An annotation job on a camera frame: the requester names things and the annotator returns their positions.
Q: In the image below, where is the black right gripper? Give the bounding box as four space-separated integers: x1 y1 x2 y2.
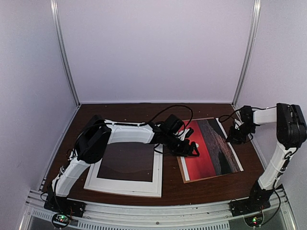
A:
225 124 256 144

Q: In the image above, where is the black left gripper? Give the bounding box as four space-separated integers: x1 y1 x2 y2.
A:
165 133 200 158

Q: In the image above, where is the red and dark photo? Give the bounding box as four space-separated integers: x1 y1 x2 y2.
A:
177 116 244 183

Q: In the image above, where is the brown backing board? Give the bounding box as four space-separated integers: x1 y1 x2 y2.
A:
176 116 245 184

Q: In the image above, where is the white mat board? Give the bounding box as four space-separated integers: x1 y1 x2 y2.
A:
86 143 161 192

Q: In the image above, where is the clear acrylic sheet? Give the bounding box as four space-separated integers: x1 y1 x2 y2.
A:
97 142 154 182

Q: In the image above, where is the white picture frame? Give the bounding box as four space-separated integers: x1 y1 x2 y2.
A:
83 142 164 199

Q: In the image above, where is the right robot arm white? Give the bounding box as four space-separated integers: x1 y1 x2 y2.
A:
226 103 307 191

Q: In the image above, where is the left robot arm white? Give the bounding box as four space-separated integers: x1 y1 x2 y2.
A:
47 115 200 213

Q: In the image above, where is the right controller board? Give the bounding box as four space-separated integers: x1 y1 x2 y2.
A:
244 213 264 228

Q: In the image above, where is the controller board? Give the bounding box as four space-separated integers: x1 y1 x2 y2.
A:
244 213 264 228
51 213 72 229

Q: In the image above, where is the left controller board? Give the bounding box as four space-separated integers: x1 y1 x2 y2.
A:
51 213 72 229

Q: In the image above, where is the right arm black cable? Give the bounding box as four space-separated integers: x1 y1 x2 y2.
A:
218 110 240 123

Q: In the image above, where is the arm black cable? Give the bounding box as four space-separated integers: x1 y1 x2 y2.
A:
148 105 194 130
218 110 240 123

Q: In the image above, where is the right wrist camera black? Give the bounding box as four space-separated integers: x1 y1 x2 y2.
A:
239 105 253 123

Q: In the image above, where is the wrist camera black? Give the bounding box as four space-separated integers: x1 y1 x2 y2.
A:
164 114 184 134
239 105 253 123

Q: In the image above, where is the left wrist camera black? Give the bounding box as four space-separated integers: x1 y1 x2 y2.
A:
164 114 184 134

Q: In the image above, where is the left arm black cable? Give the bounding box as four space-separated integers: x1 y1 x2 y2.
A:
148 105 194 130

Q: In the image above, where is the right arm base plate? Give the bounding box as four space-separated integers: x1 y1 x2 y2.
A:
229 182 272 218

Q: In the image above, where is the aluminium front rail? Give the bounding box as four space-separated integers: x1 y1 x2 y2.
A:
18 186 292 230

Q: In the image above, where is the aluminium corner post right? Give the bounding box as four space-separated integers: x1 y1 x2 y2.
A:
232 0 261 107

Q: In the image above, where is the aluminium corner post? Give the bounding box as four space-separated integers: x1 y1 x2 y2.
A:
232 0 261 107
50 0 81 106

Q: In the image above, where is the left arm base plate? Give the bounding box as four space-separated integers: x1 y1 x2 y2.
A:
44 189 86 218

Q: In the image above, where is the aluminium corner post left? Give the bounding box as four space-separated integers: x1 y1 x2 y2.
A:
50 0 81 106

